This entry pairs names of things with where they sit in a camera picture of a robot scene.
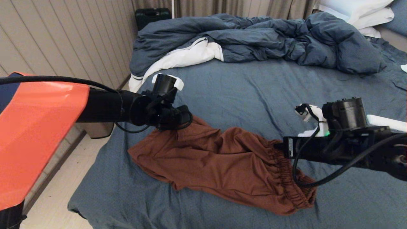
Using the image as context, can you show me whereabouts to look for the dark green suitcase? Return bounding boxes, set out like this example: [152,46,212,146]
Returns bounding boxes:
[135,8,172,31]

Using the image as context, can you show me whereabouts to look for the blue bed sheet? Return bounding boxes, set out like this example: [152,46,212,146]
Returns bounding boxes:
[68,38,407,229]

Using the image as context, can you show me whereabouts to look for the beige mattress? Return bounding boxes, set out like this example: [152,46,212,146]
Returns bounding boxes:
[374,27,407,53]

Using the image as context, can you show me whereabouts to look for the large white pillow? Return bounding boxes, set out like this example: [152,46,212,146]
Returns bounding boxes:
[318,0,396,24]

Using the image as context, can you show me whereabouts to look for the brown shorts with white print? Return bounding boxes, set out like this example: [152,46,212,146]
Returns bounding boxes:
[128,114,318,216]

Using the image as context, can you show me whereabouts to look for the flat white pillow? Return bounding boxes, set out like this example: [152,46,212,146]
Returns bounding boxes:
[348,7,395,31]

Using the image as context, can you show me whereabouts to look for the beige trash bin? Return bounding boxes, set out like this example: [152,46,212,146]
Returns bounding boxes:
[83,122,114,139]

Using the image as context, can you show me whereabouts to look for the crumpled dark blue duvet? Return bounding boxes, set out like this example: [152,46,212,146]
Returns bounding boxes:
[130,12,387,78]

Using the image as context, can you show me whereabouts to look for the beige curtain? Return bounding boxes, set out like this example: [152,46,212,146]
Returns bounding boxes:
[132,0,318,20]

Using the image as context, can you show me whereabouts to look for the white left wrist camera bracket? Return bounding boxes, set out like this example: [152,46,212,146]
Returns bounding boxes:
[152,74,184,91]

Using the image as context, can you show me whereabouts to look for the blue pillow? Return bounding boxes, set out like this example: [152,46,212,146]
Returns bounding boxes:
[382,0,407,37]

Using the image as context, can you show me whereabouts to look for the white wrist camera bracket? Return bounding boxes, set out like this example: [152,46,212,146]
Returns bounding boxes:
[294,103,329,138]
[152,74,184,91]

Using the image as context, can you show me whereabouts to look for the small white pillow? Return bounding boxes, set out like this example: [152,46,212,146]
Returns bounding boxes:
[358,27,381,38]

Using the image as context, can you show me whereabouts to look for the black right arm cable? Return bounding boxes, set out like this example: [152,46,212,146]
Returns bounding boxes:
[292,103,407,188]

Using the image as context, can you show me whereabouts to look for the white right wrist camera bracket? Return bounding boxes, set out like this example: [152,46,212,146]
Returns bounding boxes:
[294,103,329,138]

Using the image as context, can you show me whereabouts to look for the white flat paper strip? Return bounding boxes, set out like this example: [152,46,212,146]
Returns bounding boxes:
[366,114,407,132]

